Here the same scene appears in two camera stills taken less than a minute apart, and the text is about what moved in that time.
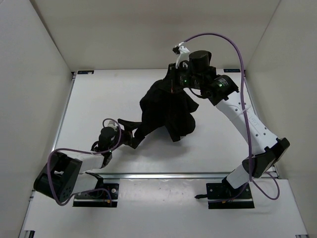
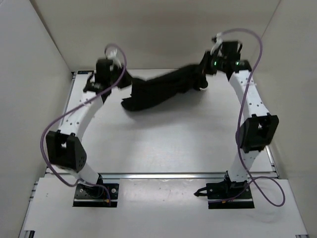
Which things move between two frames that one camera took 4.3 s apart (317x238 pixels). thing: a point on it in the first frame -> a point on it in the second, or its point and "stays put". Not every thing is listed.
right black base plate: [224, 196] stays put
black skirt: [171, 110] -> [150, 92]
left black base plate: [106, 195] stays put
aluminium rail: [166, 175] stays put
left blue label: [85, 72] stays put
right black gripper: [173, 74] -> [204, 64]
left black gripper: [130, 126] -> [128, 82]
